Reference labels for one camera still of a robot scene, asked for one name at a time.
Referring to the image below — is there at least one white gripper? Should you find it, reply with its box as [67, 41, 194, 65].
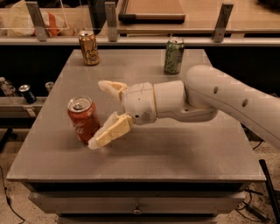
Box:
[88, 80, 157, 150]

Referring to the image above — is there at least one red coke can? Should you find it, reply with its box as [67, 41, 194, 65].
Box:
[67, 96, 101, 144]

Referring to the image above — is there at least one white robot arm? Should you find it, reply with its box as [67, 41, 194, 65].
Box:
[88, 65, 280, 150]

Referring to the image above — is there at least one silver can on shelf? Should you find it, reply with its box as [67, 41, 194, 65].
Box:
[45, 81, 54, 93]

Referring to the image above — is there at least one gold soda can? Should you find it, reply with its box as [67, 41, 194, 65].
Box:
[79, 31, 100, 66]

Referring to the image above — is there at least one green soda can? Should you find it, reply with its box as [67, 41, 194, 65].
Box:
[164, 37, 185, 74]

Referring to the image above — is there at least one dark blue soda can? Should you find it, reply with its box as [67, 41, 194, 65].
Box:
[18, 84, 37, 104]

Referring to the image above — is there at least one wooden framed board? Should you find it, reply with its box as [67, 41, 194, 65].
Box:
[118, 0, 186, 24]

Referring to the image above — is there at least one metal drawer knob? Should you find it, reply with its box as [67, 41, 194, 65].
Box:
[132, 206, 143, 215]

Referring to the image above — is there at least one clear plastic bottle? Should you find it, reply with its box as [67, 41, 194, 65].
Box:
[0, 77, 17, 97]

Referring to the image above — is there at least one grey cabinet drawer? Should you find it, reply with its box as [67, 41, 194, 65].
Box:
[29, 192, 245, 215]

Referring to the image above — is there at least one orange white chip bag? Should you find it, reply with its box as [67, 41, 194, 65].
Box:
[1, 0, 76, 40]

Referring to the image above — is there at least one black pole right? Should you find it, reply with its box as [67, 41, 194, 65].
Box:
[259, 159, 280, 224]

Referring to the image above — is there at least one middle metal bracket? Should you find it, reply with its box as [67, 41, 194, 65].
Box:
[105, 2, 118, 42]

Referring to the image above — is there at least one metal bracket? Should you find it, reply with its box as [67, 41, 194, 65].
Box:
[26, 1, 49, 42]
[212, 3, 234, 43]
[105, 2, 118, 42]

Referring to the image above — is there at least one right metal bracket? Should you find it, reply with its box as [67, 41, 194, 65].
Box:
[212, 3, 234, 43]

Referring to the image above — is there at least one left metal bracket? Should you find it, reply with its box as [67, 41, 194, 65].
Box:
[26, 1, 49, 42]

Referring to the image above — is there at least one black cable left floor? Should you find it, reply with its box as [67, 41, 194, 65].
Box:
[0, 164, 29, 224]

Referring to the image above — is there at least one black cable floor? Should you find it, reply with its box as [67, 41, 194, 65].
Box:
[234, 189, 270, 224]
[0, 164, 29, 224]

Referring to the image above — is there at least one black cable right floor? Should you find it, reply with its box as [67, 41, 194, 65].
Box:
[234, 189, 270, 224]

